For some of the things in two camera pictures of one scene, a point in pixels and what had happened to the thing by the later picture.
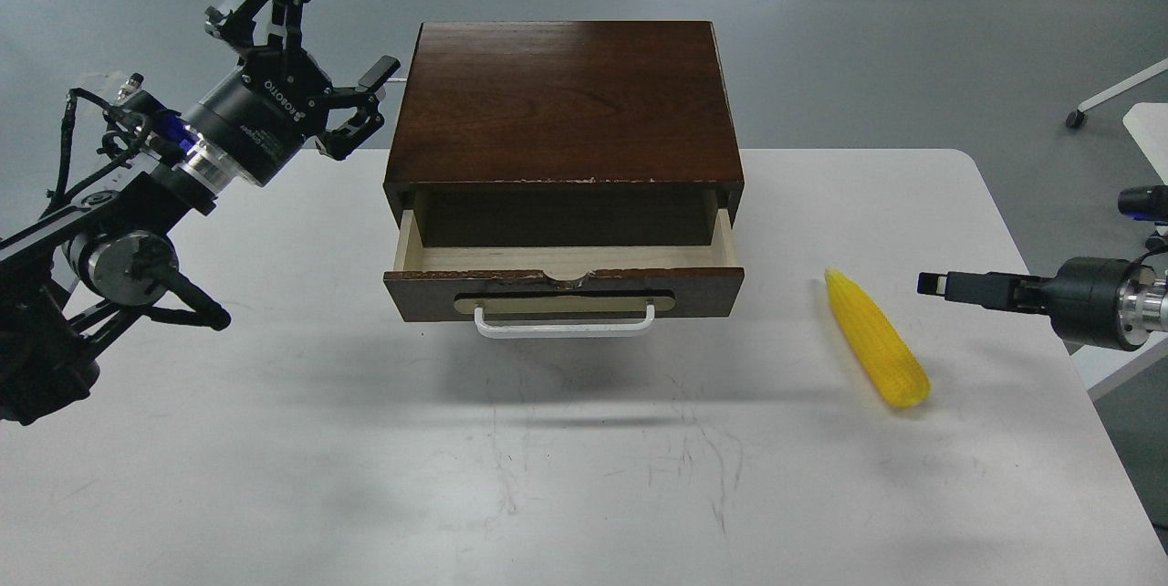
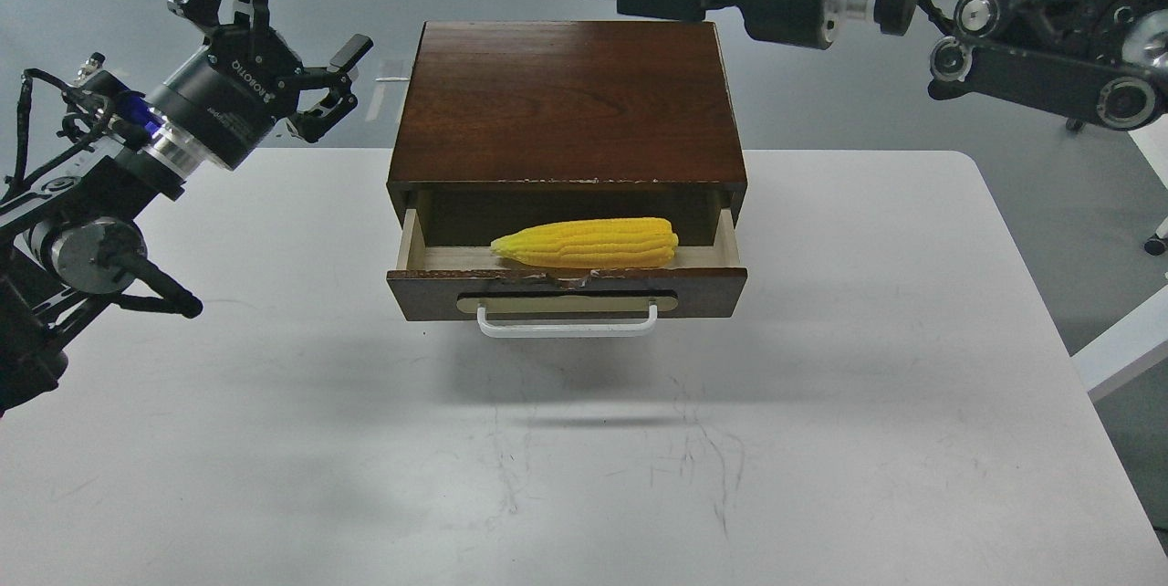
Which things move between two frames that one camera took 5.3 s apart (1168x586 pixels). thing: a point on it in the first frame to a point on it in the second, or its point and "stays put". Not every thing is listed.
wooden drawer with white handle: [518, 291] stays put
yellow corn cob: [893, 367] to [593, 243]
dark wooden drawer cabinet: [563, 134] stays put
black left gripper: [258, 118] to [230, 93]
